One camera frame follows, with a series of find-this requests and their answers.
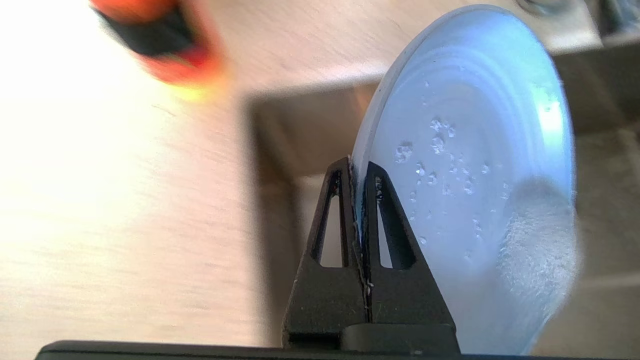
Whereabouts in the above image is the stainless steel sink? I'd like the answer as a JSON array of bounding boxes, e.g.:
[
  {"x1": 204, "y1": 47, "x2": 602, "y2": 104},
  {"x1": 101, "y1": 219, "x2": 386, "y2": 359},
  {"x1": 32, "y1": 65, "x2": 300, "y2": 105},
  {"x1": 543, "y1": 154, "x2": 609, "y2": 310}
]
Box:
[{"x1": 245, "y1": 30, "x2": 640, "y2": 358}]

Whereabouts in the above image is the blue plate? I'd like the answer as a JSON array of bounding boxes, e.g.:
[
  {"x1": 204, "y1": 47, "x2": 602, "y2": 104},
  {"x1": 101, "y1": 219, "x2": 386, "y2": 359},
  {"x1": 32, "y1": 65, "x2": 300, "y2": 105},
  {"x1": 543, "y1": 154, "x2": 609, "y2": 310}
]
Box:
[{"x1": 350, "y1": 4, "x2": 581, "y2": 356}]

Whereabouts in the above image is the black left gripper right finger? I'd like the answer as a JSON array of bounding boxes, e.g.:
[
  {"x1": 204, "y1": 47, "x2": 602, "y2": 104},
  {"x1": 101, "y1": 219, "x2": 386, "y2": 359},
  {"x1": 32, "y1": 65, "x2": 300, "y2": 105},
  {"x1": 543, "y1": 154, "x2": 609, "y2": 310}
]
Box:
[{"x1": 361, "y1": 161, "x2": 456, "y2": 326}]

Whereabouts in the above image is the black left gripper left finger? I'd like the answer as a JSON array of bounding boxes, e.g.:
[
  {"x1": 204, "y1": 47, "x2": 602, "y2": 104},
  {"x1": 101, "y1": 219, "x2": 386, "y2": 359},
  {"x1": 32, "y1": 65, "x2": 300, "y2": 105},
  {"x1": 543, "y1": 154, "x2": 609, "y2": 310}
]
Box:
[{"x1": 281, "y1": 156, "x2": 372, "y2": 349}]

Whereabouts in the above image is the orange dish soap bottle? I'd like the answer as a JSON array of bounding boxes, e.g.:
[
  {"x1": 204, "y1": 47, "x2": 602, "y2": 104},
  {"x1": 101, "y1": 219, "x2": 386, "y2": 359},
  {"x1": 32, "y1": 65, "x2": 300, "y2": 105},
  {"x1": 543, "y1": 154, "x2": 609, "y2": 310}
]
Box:
[{"x1": 89, "y1": 0, "x2": 223, "y2": 101}]

